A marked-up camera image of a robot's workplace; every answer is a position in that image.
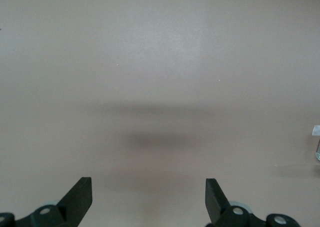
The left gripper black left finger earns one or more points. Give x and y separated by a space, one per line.
75 202

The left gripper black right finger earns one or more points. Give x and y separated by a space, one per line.
217 204

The clear plastic egg box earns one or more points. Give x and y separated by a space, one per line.
318 149

